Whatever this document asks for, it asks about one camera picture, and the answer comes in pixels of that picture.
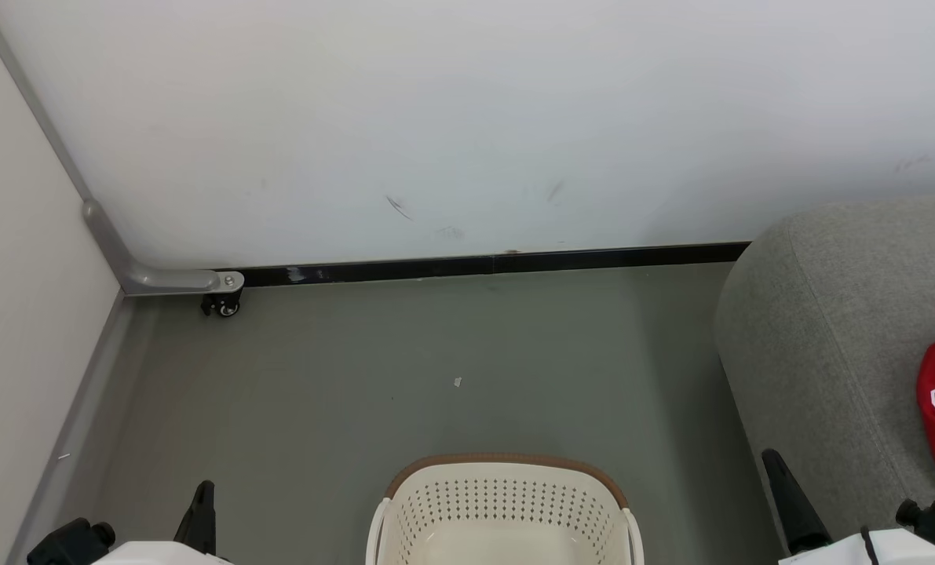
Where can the cream perforated laundry basket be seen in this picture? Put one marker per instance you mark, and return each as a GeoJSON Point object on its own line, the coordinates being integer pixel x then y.
{"type": "Point", "coordinates": [506, 494]}

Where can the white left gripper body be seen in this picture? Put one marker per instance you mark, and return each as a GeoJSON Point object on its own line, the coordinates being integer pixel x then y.
{"type": "Point", "coordinates": [161, 555]}

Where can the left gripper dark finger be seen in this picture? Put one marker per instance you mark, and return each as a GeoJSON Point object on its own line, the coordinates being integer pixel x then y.
{"type": "Point", "coordinates": [202, 526]}

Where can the black caster wheel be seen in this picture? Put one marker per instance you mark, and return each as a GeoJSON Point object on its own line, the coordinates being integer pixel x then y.
{"type": "Point", "coordinates": [224, 304]}

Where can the grey partition bottom rail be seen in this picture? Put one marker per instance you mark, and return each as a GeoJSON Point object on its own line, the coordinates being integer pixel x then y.
{"type": "Point", "coordinates": [74, 408]}

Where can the grey fabric sofa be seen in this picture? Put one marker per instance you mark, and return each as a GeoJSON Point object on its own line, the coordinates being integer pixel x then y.
{"type": "Point", "coordinates": [828, 329]}

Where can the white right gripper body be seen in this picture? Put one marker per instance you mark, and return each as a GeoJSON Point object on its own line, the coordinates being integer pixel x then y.
{"type": "Point", "coordinates": [836, 553]}

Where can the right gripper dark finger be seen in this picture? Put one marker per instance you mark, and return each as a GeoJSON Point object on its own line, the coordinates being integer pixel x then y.
{"type": "Point", "coordinates": [801, 522]}

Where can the grey partition foot with caster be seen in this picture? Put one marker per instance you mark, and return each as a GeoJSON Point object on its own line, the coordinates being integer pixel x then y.
{"type": "Point", "coordinates": [169, 280]}

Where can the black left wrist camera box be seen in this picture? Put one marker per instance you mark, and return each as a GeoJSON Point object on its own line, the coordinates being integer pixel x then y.
{"type": "Point", "coordinates": [71, 545]}

